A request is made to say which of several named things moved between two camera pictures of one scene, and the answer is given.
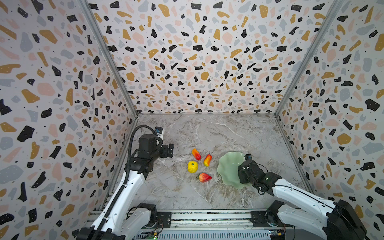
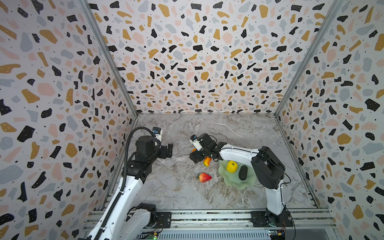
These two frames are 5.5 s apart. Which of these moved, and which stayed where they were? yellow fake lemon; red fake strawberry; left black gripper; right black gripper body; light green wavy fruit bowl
Moved: yellow fake lemon; right black gripper body
Stayed: light green wavy fruit bowl; left black gripper; red fake strawberry
